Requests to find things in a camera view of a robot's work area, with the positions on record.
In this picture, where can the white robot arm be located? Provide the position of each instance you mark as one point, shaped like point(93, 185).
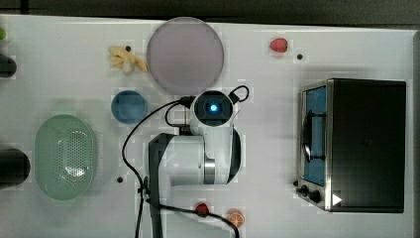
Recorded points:
point(209, 154)

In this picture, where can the green plastic strainer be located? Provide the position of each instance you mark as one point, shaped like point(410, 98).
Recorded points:
point(65, 157)

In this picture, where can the lilac round plate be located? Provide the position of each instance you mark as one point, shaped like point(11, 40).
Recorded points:
point(185, 56)

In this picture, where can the blue bowl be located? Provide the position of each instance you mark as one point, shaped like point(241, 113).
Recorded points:
point(129, 107)

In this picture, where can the red toy tomato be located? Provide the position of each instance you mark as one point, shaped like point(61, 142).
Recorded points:
point(202, 209)

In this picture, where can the orange slice toy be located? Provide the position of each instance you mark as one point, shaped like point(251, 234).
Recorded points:
point(236, 217)

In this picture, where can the red toy strawberry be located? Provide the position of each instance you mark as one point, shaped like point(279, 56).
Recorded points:
point(279, 45)

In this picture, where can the yellow plush banana bunch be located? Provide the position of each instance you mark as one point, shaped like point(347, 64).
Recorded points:
point(126, 61)

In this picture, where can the silver toaster oven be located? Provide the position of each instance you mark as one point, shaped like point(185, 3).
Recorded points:
point(352, 145)

